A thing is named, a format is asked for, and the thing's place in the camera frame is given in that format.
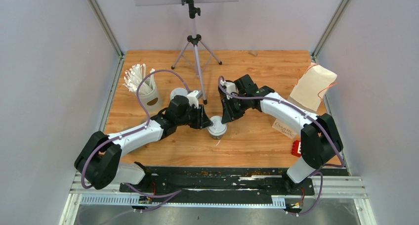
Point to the white straw holder cup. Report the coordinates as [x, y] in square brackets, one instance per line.
[152, 101]

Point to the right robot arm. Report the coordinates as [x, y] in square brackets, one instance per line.
[319, 138]

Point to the bundle of wrapped straws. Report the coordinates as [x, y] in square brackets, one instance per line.
[133, 77]

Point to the red grid block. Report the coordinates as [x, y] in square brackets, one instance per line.
[296, 148]

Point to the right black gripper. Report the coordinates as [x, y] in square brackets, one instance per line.
[228, 114]

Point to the silver tripod stand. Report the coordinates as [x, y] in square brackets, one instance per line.
[195, 39]

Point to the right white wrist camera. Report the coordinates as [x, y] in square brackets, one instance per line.
[229, 87]

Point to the kraft paper takeout bag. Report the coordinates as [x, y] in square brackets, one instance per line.
[311, 87]

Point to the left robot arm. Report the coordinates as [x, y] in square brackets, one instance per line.
[99, 161]

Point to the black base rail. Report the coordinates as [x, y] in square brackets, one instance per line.
[220, 185]

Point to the white plastic cup lid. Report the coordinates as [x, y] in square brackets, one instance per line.
[178, 91]

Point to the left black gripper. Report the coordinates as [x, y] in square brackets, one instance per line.
[203, 120]

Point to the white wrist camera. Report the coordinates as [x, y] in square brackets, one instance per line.
[229, 87]
[193, 98]

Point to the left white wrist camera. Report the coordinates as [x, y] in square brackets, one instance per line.
[193, 98]

